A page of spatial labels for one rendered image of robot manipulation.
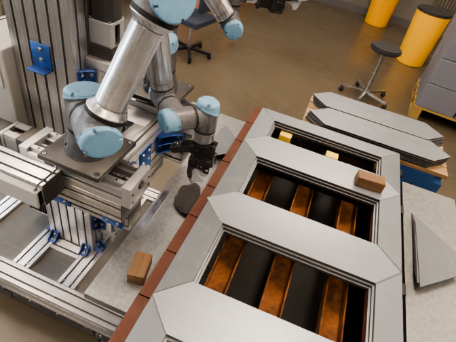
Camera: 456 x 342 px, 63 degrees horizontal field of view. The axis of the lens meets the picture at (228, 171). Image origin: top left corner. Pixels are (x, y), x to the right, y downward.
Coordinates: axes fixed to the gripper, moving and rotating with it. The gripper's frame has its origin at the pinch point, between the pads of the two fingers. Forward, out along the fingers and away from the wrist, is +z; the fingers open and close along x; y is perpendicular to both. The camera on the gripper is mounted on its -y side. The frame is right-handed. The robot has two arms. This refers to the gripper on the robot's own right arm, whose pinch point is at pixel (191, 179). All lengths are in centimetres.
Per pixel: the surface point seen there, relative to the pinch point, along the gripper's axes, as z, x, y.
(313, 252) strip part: 5, -7, 51
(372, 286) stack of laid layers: 6, -10, 73
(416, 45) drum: 60, 465, 136
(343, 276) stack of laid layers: 7, -10, 63
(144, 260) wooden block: 17.3, -28.5, -3.2
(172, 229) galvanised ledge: 22.2, -7.5, -2.3
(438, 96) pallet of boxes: 58, 307, 150
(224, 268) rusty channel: 22.1, -15.3, 23.5
